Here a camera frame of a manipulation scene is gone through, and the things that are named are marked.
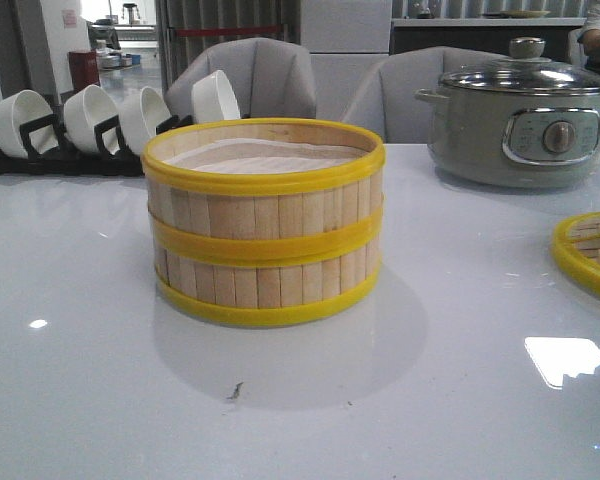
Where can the bamboo steamer tray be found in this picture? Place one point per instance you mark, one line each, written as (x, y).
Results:
(268, 297)
(268, 192)

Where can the woven bamboo steamer lid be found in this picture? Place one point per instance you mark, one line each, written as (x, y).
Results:
(576, 249)

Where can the right grey chair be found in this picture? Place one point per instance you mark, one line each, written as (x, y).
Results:
(384, 101)

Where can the grey chair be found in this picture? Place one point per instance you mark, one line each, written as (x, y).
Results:
(384, 101)
(270, 78)

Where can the left grey chair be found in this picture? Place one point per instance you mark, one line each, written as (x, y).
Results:
(270, 78)

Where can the white bowl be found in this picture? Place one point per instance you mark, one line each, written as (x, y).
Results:
(15, 110)
(82, 112)
(213, 99)
(140, 113)

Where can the white cabinet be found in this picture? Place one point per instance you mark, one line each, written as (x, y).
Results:
(344, 38)

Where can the grey electric cooking pot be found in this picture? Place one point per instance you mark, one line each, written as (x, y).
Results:
(514, 139)

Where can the red barrier tape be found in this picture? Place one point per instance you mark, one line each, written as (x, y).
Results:
(217, 32)

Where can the black bowl rack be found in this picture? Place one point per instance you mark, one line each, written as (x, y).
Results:
(51, 152)

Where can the red bin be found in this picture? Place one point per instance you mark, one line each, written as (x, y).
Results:
(83, 69)

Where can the dark counter with shelf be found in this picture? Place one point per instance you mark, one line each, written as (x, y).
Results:
(492, 35)

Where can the glass pot lid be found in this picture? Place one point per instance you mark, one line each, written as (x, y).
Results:
(525, 71)

